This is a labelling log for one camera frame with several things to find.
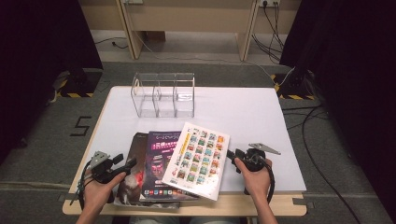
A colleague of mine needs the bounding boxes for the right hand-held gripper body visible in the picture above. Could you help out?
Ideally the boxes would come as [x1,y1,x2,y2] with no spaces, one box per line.
[235,143,281,173]

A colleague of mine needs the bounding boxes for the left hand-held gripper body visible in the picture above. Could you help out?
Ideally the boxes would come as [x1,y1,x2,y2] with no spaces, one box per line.
[90,150,125,185]

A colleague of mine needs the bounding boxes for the black and red magazine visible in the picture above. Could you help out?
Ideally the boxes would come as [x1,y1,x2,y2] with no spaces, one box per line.
[113,132,181,209]

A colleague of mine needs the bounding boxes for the purple magazine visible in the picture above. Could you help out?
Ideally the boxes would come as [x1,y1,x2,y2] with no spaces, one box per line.
[139,130,200,202]

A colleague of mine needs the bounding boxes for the white picture-grid magazine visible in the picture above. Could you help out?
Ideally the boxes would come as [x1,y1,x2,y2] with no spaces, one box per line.
[162,121,232,202]

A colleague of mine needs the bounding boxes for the clear acrylic book rack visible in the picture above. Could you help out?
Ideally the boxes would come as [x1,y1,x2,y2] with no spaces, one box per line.
[130,72,196,119]

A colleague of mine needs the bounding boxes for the person's right hand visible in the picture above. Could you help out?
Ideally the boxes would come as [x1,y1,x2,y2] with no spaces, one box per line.
[233,157,274,203]

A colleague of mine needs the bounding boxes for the person's left hand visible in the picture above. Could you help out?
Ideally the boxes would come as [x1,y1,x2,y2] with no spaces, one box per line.
[83,172,127,214]

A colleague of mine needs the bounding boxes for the white table sheet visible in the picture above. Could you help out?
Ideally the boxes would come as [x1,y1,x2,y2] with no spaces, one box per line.
[74,86,307,194]

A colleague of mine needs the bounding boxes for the wooden table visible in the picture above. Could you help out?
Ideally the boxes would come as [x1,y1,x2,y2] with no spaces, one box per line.
[62,86,307,217]

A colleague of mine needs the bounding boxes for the person's right leg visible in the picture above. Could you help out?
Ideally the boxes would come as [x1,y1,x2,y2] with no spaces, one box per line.
[190,217,242,224]

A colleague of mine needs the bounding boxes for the person's leg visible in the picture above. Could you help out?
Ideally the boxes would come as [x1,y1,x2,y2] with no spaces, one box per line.
[129,217,181,224]
[190,217,242,224]

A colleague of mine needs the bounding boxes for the person's left leg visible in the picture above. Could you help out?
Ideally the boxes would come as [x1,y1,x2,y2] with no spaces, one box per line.
[129,217,181,224]

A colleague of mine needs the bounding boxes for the hazard-striped stand base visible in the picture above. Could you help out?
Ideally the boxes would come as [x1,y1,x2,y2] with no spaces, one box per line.
[270,69,316,101]
[55,68,104,99]

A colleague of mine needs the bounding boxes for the black curtain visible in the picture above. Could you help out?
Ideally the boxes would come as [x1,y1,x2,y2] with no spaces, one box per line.
[0,0,104,162]
[279,0,396,218]

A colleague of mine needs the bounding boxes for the beige wooden desk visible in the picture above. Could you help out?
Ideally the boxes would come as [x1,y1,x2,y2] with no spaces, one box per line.
[78,0,302,62]

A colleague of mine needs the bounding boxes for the right hand-held gripper cable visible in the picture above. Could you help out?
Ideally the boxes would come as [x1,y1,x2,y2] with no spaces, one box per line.
[244,158,276,204]

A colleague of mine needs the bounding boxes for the hand-held gripper cable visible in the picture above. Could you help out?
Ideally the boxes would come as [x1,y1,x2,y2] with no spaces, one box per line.
[244,158,276,204]
[69,160,94,211]

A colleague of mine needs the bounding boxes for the left hand-held gripper cable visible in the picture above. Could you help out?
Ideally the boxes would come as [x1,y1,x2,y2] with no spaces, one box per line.
[69,160,94,211]

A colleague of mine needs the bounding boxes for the long black floor cable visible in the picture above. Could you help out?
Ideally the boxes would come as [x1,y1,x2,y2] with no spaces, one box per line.
[283,104,362,224]

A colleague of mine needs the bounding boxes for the thin white floor cable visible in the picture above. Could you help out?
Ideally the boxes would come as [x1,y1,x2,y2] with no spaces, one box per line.
[134,31,295,87]

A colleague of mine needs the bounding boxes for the short black floor cable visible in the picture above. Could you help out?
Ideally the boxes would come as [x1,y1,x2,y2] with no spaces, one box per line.
[94,36,129,49]

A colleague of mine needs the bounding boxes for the black wall socket cables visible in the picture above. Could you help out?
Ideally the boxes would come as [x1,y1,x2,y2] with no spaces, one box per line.
[251,1,286,63]

